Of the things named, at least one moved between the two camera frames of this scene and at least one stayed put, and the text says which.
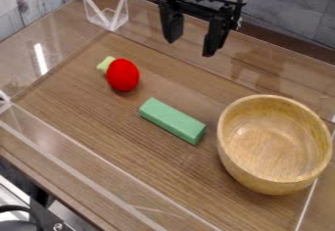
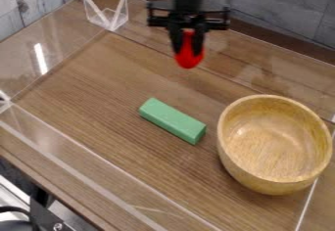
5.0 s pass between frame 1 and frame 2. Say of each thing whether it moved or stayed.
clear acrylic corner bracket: stayed
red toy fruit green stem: moved
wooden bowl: stayed
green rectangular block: stayed
